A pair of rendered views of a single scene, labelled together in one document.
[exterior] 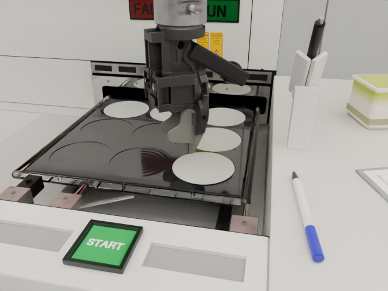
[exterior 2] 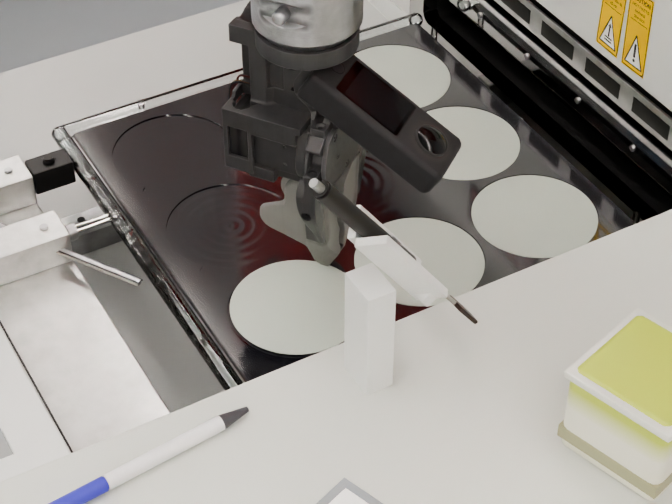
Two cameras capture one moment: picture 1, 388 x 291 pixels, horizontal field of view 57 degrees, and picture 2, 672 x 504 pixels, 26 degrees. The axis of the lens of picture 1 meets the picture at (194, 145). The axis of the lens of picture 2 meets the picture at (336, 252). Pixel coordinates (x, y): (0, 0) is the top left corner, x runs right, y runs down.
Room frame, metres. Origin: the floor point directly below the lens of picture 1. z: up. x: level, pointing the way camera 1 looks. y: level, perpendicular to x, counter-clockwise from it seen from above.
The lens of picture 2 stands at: (0.00, -0.62, 1.66)
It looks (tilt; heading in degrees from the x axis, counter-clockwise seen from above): 42 degrees down; 49
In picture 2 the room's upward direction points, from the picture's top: straight up
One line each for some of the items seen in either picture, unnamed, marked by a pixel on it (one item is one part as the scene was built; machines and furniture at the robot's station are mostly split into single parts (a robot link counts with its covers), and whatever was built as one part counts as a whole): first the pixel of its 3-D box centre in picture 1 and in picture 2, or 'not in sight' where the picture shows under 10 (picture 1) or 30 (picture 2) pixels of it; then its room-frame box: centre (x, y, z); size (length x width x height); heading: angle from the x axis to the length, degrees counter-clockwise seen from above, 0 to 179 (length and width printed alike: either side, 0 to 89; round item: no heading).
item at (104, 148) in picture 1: (159, 134); (349, 184); (0.62, 0.07, 0.90); 0.34 x 0.34 x 0.01; 78
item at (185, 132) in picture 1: (183, 134); (296, 222); (0.52, 0.02, 0.95); 0.06 x 0.03 x 0.09; 114
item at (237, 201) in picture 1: (123, 187); (145, 259); (0.44, 0.10, 0.90); 0.38 x 0.01 x 0.01; 78
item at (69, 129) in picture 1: (72, 127); (246, 74); (0.65, 0.25, 0.90); 0.37 x 0.01 x 0.01; 168
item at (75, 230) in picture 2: (79, 193); (88, 226); (0.43, 0.17, 0.89); 0.05 x 0.01 x 0.01; 168
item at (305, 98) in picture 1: (303, 97); (392, 293); (0.46, -0.15, 1.03); 0.06 x 0.04 x 0.13; 168
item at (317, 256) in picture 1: (303, 208); (150, 459); (0.29, -0.11, 0.97); 0.14 x 0.01 x 0.01; 175
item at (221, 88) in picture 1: (177, 98); (548, 102); (0.82, 0.04, 0.89); 0.44 x 0.02 x 0.10; 78
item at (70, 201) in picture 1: (57, 218); (15, 250); (0.37, 0.18, 0.89); 0.08 x 0.03 x 0.03; 168
